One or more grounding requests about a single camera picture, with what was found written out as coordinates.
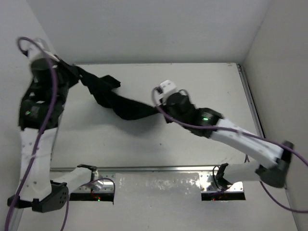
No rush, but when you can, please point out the black t-shirt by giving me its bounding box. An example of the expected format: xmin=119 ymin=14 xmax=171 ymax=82
xmin=59 ymin=60 xmax=158 ymax=121

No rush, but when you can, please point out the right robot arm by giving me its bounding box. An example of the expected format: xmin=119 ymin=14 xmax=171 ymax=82
xmin=160 ymin=92 xmax=292 ymax=191

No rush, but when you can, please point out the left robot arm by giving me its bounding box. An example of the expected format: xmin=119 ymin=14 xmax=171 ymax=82
xmin=7 ymin=54 xmax=97 ymax=213

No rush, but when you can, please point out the white front cover panel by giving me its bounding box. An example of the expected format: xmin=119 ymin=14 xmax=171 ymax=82
xmin=18 ymin=183 xmax=296 ymax=231

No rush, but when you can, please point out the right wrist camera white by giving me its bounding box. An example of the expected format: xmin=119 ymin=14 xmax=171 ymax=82
xmin=154 ymin=80 xmax=179 ymax=104

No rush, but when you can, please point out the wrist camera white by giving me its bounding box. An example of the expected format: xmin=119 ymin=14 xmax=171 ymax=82
xmin=154 ymin=80 xmax=179 ymax=104
xmin=26 ymin=38 xmax=59 ymax=62

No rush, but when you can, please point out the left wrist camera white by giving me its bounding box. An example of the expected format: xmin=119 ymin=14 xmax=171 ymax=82
xmin=26 ymin=38 xmax=59 ymax=62

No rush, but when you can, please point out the right aluminium frame rail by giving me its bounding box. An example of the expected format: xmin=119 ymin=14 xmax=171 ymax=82
xmin=236 ymin=63 xmax=265 ymax=138

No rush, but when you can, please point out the aluminium frame rail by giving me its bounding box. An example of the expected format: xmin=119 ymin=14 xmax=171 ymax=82
xmin=7 ymin=64 xmax=75 ymax=231
xmin=236 ymin=63 xmax=265 ymax=138

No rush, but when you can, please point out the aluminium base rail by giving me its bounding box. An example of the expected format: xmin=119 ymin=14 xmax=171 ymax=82
xmin=71 ymin=166 xmax=245 ymax=202

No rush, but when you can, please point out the left aluminium frame rail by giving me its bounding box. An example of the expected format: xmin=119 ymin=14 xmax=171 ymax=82
xmin=7 ymin=64 xmax=75 ymax=231

